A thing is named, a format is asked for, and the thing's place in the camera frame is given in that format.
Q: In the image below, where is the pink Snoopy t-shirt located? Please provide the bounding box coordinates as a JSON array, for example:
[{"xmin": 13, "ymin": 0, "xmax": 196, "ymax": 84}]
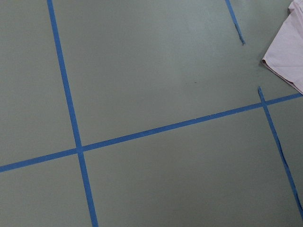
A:
[{"xmin": 262, "ymin": 0, "xmax": 303, "ymax": 93}]

